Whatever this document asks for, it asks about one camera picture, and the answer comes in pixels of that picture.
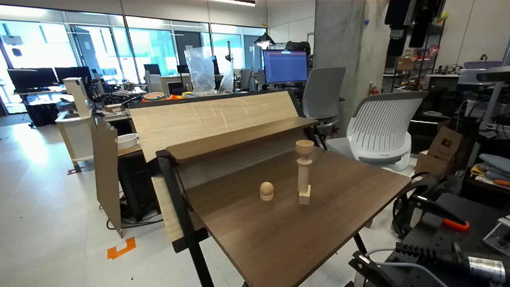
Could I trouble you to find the black and silver tool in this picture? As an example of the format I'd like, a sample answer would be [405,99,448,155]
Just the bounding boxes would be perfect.
[349,243,510,287]

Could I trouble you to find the brown cardboard box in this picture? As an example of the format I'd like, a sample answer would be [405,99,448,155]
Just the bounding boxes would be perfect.
[414,126,464,177]

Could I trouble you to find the blue lit computer monitor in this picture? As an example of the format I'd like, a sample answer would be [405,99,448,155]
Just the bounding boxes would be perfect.
[264,50,308,85]

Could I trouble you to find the clear plastic bag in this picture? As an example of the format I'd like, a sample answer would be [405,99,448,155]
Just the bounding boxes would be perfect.
[185,47,215,93]

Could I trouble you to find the round wooden ball piece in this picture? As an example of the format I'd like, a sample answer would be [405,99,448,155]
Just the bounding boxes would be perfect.
[260,182,274,201]

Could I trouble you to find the tall wooden peg stand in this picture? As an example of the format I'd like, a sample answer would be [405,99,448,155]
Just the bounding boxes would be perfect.
[296,157,312,204]

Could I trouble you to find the wooden shelf riser on table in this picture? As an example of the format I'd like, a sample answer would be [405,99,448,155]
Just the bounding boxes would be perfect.
[129,91,315,161]

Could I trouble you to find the black dual monitors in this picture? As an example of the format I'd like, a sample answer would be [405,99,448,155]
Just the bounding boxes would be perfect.
[8,67,91,93]

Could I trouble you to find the grey office chair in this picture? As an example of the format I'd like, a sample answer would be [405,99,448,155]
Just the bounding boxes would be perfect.
[303,67,346,121]

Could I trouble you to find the orange handled bar clamp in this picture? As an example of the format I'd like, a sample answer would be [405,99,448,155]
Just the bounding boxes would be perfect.
[410,195,470,233]

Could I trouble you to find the white mesh office chair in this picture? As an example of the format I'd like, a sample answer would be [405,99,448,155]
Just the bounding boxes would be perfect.
[325,91,425,171]

